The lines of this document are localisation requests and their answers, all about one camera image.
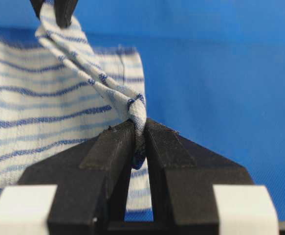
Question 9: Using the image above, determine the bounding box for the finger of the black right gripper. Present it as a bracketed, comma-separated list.
[54, 0, 78, 27]
[30, 0, 44, 19]

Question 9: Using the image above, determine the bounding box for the blue table cloth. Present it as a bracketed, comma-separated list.
[0, 0, 285, 221]

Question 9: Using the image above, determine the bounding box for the blue striped white towel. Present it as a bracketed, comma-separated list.
[0, 0, 152, 214]

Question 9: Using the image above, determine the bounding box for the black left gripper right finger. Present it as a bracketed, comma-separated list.
[144, 118, 254, 235]

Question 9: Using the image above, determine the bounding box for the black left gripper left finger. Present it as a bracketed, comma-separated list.
[18, 121, 135, 235]

